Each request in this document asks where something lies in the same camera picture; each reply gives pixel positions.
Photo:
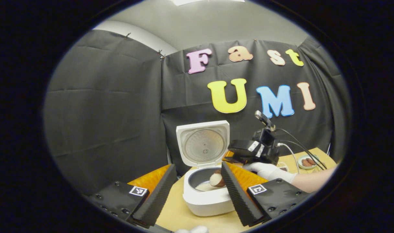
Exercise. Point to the white rice cooker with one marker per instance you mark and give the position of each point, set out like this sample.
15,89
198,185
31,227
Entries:
203,204

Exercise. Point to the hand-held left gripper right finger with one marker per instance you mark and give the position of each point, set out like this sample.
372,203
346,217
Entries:
238,200

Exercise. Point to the brown wooden spoon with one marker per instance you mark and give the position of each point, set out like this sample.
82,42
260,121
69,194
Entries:
221,184

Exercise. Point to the pale green plate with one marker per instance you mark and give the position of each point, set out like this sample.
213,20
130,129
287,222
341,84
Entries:
300,163

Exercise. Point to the white rice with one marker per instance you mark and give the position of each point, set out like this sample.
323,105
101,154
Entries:
215,179

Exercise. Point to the brown meat slice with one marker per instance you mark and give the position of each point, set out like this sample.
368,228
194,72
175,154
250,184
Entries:
305,162
311,161

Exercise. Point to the long ceiling light panel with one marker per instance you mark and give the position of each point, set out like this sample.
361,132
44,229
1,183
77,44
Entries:
206,2

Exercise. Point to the black backdrop cloth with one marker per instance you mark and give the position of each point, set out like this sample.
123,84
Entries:
103,113

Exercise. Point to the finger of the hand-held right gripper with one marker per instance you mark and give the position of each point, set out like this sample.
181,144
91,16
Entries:
228,154

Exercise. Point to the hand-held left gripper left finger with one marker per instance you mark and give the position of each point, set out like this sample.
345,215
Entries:
159,197

